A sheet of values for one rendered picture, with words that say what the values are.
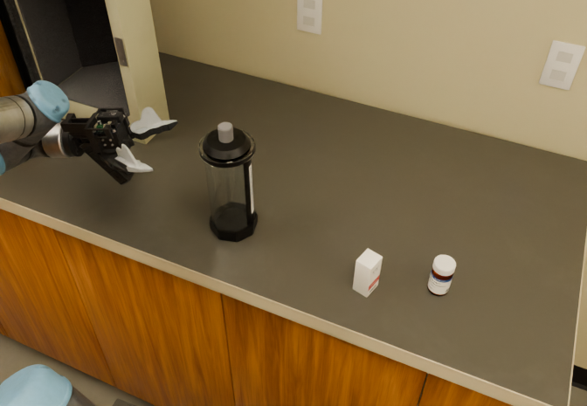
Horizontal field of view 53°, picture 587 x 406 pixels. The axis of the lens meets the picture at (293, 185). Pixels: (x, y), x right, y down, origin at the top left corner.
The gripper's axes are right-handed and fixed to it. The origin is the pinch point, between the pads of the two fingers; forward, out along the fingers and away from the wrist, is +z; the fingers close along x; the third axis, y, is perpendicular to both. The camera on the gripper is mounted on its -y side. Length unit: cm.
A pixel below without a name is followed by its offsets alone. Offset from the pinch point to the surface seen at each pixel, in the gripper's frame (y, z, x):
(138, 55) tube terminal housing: 5.4, -14.9, 26.9
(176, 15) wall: -5, -23, 69
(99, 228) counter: -17.8, -19.0, -5.8
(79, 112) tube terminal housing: -11.1, -37.0, 28.2
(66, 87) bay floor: -7, -42, 33
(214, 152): 1.9, 11.1, -3.7
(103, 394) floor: -108, -54, 1
